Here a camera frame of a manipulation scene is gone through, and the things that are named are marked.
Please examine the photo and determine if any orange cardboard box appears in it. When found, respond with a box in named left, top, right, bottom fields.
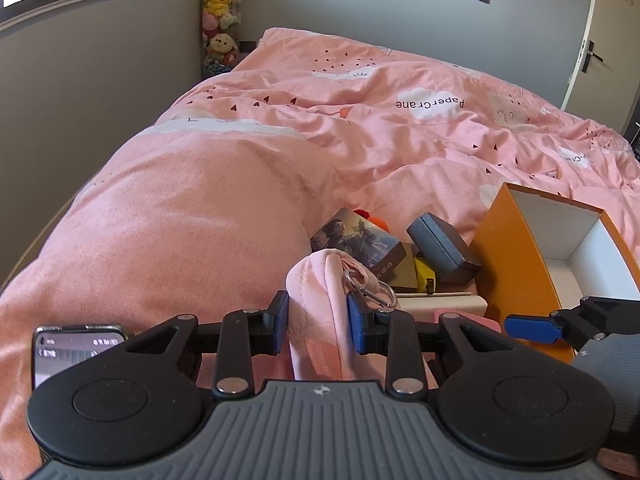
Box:
left=467, top=181, right=640, bottom=365

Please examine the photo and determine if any white door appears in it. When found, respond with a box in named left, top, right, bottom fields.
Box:
left=561, top=0, right=639, bottom=134

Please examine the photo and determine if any yellow tape measure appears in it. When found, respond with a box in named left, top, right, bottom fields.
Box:
left=413, top=256, right=436, bottom=295

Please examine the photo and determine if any silver carabiner clip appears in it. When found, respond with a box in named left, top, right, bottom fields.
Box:
left=343, top=270, right=398, bottom=310

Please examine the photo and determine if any dark grey jewelry box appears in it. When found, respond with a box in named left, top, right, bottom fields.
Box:
left=407, top=212, right=482, bottom=286

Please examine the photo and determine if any white rectangular box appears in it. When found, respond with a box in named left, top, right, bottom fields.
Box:
left=396, top=292, right=487, bottom=323

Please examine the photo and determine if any olive gold box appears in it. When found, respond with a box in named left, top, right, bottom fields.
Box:
left=387, top=243, right=418, bottom=294

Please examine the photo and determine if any picture card box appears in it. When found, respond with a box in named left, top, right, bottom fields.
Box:
left=310, top=208, right=407, bottom=280

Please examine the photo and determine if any black smartphone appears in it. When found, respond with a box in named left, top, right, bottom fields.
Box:
left=32, top=324, right=130, bottom=390

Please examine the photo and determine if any pink printed duvet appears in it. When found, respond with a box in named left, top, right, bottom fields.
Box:
left=1, top=28, right=639, bottom=479

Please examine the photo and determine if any pink fabric pouch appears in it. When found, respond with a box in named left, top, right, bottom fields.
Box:
left=286, top=249, right=385, bottom=382

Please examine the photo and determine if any plush toy column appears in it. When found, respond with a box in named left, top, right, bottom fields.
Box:
left=201, top=0, right=242, bottom=78

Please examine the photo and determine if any black door handle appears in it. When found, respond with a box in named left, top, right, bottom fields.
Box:
left=580, top=40, right=603, bottom=73

